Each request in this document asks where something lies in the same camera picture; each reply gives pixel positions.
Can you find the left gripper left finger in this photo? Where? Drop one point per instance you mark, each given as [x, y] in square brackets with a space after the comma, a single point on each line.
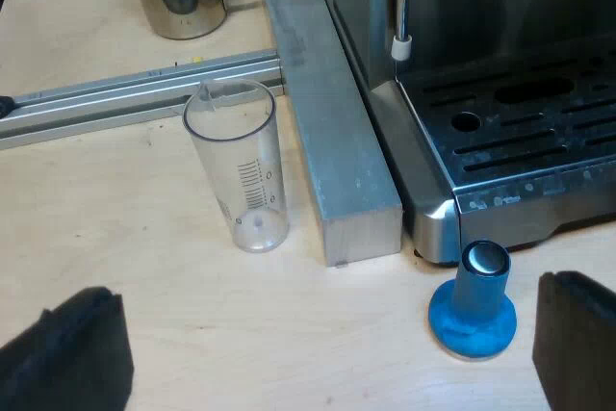
[67, 358]

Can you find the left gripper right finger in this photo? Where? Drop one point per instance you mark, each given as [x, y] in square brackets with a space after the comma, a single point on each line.
[577, 339]

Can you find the bright blue tamper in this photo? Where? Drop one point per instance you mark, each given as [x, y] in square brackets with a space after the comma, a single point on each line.
[474, 310]

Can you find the clear measuring glass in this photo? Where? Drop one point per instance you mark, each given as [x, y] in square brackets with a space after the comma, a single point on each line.
[238, 165]

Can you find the steel espresso machine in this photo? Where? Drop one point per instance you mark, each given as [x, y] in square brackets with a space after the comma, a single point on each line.
[491, 93]

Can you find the metal block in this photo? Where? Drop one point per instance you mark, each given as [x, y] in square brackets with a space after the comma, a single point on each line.
[332, 117]

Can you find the aluminium rail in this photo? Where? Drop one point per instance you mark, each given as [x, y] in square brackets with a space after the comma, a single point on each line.
[130, 93]

